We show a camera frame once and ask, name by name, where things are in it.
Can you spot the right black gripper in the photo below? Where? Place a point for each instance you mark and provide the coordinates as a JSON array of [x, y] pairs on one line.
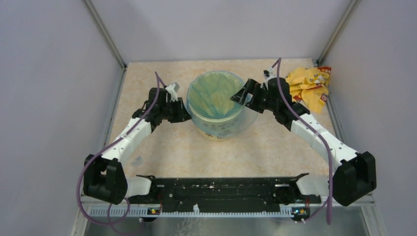
[[240, 97]]

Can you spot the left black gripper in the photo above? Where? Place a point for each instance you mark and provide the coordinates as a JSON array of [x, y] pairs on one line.
[[182, 114]]

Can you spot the yellow capybara trash bin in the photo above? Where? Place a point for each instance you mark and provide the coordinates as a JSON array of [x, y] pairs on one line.
[[215, 123]]

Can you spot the blue plastic trash bag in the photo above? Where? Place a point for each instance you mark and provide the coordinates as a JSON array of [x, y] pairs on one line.
[[228, 107]]

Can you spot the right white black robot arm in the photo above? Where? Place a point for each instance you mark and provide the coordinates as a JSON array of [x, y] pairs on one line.
[[352, 174]]

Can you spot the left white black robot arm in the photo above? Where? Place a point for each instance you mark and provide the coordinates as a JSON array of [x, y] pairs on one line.
[[104, 177]]

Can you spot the yellow crumpled snack bag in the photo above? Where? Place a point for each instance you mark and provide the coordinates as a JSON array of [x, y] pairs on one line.
[[310, 86]]

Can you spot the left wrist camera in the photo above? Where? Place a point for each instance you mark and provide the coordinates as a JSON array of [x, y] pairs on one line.
[[172, 89]]

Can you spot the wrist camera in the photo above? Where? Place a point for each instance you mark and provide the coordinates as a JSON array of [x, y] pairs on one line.
[[172, 89], [268, 75]]

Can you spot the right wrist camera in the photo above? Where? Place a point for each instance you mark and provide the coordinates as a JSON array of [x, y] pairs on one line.
[[268, 75]]

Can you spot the right aluminium frame post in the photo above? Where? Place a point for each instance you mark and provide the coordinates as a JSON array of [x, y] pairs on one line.
[[337, 31]]

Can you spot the aluminium frame post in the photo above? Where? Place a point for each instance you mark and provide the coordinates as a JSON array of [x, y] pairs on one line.
[[104, 33], [337, 31]]

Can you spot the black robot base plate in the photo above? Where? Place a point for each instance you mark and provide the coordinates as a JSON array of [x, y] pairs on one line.
[[225, 194]]

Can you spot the white slotted cable duct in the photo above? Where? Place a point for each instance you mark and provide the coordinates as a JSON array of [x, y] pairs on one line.
[[144, 211]]

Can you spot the left aluminium frame post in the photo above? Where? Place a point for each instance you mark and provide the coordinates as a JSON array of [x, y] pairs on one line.
[[104, 33]]

